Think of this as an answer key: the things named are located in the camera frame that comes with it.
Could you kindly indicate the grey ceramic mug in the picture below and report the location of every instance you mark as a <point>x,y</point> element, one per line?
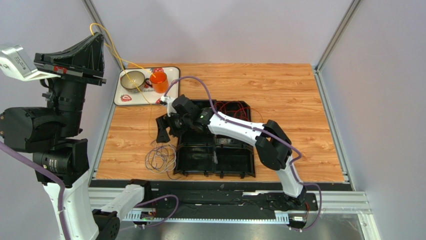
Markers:
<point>133,81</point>

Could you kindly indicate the aluminium frame post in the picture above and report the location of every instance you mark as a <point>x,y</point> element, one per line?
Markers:
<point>338,33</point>
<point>98,23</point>

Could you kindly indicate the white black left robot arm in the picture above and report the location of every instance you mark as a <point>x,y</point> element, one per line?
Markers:
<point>45,138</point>

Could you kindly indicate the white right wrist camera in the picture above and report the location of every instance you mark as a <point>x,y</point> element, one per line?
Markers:
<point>167,101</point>

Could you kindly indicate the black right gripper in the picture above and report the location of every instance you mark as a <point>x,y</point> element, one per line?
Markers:
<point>171,123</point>

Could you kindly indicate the black compartment organizer tray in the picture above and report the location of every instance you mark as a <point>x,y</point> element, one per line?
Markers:
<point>207,154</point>

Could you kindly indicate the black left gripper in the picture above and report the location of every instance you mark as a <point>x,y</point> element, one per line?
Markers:
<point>88,57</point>

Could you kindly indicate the orange translucent cup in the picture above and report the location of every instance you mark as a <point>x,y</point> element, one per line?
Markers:
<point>159,82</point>

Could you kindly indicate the aluminium frame post right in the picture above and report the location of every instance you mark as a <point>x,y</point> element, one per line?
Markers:
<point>338,33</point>

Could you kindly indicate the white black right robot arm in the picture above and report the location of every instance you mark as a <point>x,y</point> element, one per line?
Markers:
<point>271,143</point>

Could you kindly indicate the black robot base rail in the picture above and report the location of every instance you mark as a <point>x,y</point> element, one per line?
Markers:
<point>185,200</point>

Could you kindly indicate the aluminium frame post left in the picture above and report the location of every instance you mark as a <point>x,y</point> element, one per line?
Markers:
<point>98,23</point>

